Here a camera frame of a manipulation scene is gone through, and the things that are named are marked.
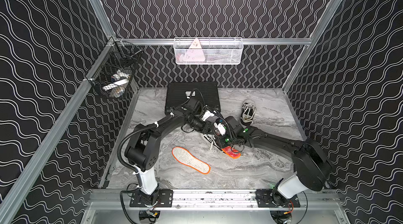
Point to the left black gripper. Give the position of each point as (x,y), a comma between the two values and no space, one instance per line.
(209,128)

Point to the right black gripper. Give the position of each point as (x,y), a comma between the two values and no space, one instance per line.
(219,138)

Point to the red patterned insole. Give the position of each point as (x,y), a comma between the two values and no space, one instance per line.
(232,153)

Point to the white insole orange edge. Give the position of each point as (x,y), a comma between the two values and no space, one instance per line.
(184,157)

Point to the black white sneaker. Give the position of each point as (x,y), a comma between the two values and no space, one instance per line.
(211,142)
(248,112)

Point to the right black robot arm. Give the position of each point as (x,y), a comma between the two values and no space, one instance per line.
(311,167)

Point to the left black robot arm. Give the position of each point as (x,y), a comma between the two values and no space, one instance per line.
(140,149)

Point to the black plastic tool case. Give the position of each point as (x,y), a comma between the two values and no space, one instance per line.
(205,92)

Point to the pink triangular card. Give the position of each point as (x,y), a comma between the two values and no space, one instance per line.
(195,52)

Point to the white items in black basket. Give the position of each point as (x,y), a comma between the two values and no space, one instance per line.
(119,82)

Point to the white wire basket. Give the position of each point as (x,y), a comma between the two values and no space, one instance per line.
(218,51)

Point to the black wire basket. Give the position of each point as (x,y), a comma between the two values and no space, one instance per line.
(122,56)

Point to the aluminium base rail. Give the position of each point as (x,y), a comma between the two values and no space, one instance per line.
(214,199)

